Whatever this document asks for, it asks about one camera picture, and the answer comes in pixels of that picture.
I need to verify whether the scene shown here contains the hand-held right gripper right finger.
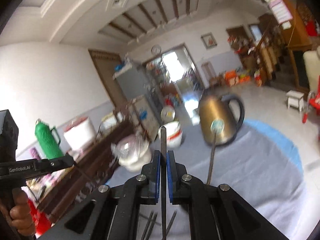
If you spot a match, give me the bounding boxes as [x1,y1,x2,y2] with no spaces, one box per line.
[167,150,292,240]

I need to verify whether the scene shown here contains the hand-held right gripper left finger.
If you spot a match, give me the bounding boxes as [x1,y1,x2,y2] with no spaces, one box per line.
[37,150,163,240]

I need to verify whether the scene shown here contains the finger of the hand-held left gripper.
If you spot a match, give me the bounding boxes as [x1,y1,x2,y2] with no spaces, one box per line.
[35,154,77,175]

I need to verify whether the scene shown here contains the dark grey chopstick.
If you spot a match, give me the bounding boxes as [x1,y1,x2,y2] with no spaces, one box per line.
[160,126,167,240]

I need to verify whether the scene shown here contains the bunch of dark chopsticks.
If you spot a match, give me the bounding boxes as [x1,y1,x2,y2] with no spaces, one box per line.
[140,127,218,240]

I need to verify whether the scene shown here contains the person's left hand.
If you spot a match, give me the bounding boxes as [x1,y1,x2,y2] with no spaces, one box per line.
[9,189,36,238]

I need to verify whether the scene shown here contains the green thermos jug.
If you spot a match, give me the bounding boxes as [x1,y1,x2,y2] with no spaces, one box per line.
[34,119,63,159]

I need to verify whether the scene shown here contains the white pot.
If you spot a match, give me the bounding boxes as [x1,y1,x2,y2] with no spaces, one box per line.
[118,145,152,172]

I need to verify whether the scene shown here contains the dark wooden sideboard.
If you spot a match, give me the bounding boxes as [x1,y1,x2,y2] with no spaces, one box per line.
[25,120,140,222]

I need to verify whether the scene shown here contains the white bowl with red band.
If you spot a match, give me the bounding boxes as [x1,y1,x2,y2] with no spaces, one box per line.
[159,121,181,137]
[160,130,183,148]

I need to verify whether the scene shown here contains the white rice cooker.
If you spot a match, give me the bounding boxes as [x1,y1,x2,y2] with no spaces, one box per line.
[63,116,97,152]

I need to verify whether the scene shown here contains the clear plastic bag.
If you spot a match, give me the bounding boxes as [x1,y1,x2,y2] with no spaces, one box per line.
[111,134,150,161]

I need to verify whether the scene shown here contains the small white fan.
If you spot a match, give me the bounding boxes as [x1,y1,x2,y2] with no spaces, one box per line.
[161,106,176,122]

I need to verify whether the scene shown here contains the gold electric kettle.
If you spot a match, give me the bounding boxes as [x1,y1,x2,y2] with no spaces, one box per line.
[199,93,245,147]

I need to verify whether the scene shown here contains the grey tablecloth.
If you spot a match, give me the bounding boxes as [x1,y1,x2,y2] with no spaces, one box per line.
[105,124,308,240]

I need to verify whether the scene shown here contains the grey refrigerator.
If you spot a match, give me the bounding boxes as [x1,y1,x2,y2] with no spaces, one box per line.
[112,60,163,120]

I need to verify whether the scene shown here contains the brown wooden door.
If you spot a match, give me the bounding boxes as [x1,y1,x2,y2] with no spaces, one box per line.
[88,49,128,110]

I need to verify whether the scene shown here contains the blue table cover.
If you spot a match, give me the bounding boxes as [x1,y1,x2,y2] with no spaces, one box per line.
[244,119,304,173]

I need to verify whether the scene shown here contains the small white stool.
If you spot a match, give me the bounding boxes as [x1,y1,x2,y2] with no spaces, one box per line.
[286,90,305,113]

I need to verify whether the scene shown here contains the red child chair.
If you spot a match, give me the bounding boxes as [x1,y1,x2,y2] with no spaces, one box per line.
[302,90,320,124]

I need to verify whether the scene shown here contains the cream armchair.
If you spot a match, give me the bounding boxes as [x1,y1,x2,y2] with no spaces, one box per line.
[303,46,320,93]

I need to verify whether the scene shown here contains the framed wall picture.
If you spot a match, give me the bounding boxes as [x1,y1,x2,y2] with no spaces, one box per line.
[201,32,215,50]

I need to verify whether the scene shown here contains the wall calendar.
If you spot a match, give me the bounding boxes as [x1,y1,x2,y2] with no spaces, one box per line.
[255,0,293,29]

